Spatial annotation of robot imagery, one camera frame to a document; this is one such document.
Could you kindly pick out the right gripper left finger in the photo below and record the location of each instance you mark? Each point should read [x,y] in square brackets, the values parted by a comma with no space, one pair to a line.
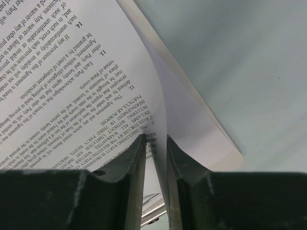
[109,198]

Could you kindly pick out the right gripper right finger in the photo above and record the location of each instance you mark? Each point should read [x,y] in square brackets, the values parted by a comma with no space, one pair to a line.
[200,199]

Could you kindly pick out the metal folder clip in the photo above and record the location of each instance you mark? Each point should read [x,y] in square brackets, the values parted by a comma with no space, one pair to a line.
[153,207]

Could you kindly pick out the white folder with clip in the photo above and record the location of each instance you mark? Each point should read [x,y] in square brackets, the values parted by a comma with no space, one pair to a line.
[150,38]

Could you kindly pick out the white dense text sheet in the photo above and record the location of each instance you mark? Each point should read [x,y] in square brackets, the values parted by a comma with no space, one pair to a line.
[77,87]

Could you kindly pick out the white signature form sheet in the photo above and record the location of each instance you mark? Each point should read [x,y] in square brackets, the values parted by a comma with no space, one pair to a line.
[187,123]

